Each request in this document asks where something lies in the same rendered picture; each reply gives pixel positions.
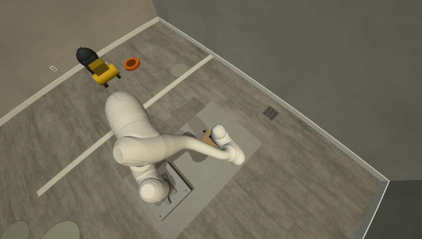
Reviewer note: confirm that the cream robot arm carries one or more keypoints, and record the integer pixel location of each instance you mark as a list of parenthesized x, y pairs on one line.
[(139, 145)]

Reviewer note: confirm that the tan square mat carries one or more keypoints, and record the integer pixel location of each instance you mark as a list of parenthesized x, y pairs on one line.
[(207, 139)]

